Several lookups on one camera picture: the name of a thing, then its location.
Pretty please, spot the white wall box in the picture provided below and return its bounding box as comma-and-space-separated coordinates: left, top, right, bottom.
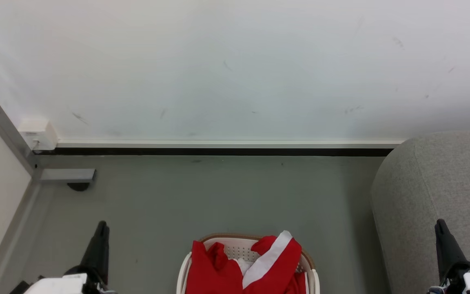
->
18, 119, 59, 151

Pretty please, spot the white plastic laundry basket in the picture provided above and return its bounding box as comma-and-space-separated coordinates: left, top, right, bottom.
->
176, 233, 321, 294

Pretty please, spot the red jacket with white stripes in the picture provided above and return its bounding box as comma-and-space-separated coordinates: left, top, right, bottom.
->
241, 230, 307, 294

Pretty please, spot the plain red garment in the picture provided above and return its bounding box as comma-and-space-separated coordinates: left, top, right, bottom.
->
185, 240, 244, 294

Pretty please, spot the white and black baseboard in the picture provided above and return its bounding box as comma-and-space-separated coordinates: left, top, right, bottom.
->
34, 140, 407, 157

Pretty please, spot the grey fabric sofa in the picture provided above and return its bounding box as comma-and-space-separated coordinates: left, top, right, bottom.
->
370, 131, 470, 294

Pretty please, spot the left gripper white and dark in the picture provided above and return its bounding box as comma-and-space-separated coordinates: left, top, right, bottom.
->
10, 221, 117, 294

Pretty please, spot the grey metal frame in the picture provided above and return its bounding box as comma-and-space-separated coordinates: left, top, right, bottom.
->
0, 94, 96, 184

